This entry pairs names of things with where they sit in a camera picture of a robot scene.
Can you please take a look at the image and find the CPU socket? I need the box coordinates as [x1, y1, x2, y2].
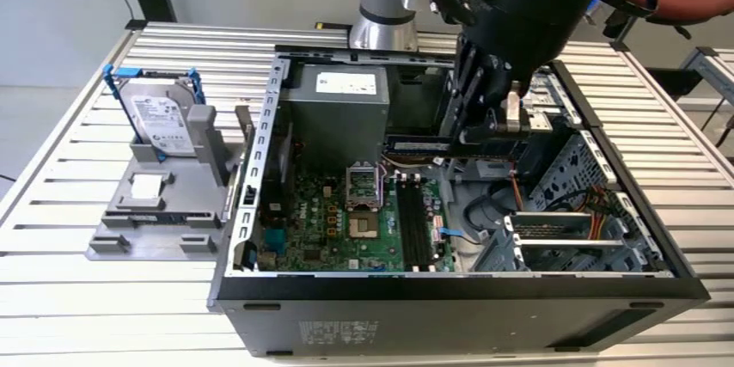
[347, 211, 384, 240]

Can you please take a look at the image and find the data cable with blue plug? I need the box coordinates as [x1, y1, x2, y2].
[436, 226, 490, 242]

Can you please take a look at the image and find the perforated metal disk bay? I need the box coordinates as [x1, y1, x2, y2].
[472, 125, 675, 276]

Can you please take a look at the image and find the aluminium side frame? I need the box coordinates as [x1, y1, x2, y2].
[675, 46, 734, 107]

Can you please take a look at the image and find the green motherboard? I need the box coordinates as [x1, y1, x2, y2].
[256, 168, 460, 273]

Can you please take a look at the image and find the wire locking lever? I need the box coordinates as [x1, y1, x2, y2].
[374, 163, 387, 210]

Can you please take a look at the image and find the black open PC case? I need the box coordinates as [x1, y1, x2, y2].
[205, 43, 713, 358]

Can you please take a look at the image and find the silver square CPU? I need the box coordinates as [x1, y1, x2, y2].
[128, 175, 163, 200]

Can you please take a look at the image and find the grey parts rack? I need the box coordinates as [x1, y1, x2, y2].
[85, 104, 241, 263]

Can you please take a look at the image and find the thick black cable loop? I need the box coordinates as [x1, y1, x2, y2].
[460, 186, 520, 244]

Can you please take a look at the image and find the RAM stick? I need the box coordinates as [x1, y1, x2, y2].
[127, 211, 212, 220]
[382, 133, 527, 158]

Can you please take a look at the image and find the hard disk in blue carrier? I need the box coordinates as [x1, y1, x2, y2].
[101, 64, 208, 160]

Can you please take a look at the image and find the white yellow black wire bundle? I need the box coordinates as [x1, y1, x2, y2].
[379, 154, 446, 169]

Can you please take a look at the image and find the blue expansion slot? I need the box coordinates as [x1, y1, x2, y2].
[263, 229, 287, 253]

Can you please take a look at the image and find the black RAM slot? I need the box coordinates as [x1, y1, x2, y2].
[410, 178, 428, 270]
[396, 178, 416, 270]
[403, 178, 423, 270]

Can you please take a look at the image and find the red office chair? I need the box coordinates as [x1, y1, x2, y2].
[599, 0, 734, 40]

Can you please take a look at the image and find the metal drive bay cage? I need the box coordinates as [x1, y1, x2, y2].
[439, 61, 568, 173]

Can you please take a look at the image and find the orange red yellow wire bundle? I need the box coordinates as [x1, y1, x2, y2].
[507, 168, 619, 242]

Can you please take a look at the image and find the grey power supply unit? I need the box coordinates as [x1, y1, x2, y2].
[281, 63, 392, 162]

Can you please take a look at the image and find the small black yellow clip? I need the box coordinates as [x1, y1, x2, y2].
[313, 21, 352, 35]

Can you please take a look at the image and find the metal socket cover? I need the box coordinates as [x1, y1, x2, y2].
[346, 162, 384, 210]

